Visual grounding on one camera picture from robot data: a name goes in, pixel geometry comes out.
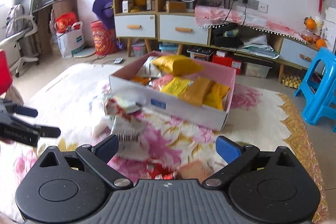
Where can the yellow puffy snack bag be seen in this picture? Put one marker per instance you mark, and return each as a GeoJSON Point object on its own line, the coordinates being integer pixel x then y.
{"type": "Point", "coordinates": [177, 65]}

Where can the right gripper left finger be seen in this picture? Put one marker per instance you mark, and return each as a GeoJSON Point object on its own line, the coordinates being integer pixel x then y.
{"type": "Point", "coordinates": [96, 158]}

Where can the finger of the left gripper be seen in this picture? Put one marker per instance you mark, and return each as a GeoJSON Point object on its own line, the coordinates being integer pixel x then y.
{"type": "Point", "coordinates": [47, 131]}
{"type": "Point", "coordinates": [22, 110]}

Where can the clear storage bin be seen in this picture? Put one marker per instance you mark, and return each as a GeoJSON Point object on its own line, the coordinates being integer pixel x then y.
{"type": "Point", "coordinates": [256, 70]}

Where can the small red candy packet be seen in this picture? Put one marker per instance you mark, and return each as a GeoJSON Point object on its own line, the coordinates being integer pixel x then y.
{"type": "Point", "coordinates": [156, 171]}

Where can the pink floral cabinet cloth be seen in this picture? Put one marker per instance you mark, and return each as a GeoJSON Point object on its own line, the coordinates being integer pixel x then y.
{"type": "Point", "coordinates": [215, 17]}

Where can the pink cracker pack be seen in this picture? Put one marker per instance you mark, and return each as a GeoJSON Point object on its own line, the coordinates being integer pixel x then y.
{"type": "Point", "coordinates": [197, 169]}

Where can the red cylindrical gift box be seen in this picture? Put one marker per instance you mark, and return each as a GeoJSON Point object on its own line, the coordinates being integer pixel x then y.
{"type": "Point", "coordinates": [105, 42]}

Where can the oranges on cabinet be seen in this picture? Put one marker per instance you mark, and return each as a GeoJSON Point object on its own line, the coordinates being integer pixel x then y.
{"type": "Point", "coordinates": [312, 32]}

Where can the pink white cardboard box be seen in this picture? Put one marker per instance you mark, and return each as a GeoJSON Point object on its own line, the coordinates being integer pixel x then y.
{"type": "Point", "coordinates": [215, 107]}

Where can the white shopping bag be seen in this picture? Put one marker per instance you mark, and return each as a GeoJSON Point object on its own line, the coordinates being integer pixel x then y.
{"type": "Point", "coordinates": [69, 34]}

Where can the purple plush toy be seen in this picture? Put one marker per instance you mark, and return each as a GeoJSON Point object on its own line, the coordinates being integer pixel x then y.
{"type": "Point", "coordinates": [103, 9]}

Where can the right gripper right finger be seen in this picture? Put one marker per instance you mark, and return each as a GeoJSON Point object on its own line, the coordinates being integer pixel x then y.
{"type": "Point", "coordinates": [238, 158]}

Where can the orange wafer snack pack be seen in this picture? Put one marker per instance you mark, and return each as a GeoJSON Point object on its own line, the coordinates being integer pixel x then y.
{"type": "Point", "coordinates": [196, 92]}

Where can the silver white snack pouch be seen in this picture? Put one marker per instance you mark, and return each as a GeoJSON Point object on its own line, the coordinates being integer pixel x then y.
{"type": "Point", "coordinates": [149, 70]}

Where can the white office chair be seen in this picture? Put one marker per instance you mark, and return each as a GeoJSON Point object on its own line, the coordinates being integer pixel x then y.
{"type": "Point", "coordinates": [21, 26]}

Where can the yellow snack pack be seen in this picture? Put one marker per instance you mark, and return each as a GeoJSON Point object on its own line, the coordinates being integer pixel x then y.
{"type": "Point", "coordinates": [176, 86]}

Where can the floral tablecloth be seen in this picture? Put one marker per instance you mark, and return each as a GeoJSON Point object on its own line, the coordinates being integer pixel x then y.
{"type": "Point", "coordinates": [73, 101]}

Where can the blue plastic stool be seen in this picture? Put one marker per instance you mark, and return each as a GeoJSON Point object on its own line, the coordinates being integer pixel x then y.
{"type": "Point", "coordinates": [319, 96]}

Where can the wooden tv cabinet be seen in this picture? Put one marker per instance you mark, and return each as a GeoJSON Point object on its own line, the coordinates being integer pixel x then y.
{"type": "Point", "coordinates": [197, 29]}

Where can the white green nut pouch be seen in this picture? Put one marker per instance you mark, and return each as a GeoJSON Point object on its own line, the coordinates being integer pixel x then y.
{"type": "Point", "coordinates": [120, 120]}

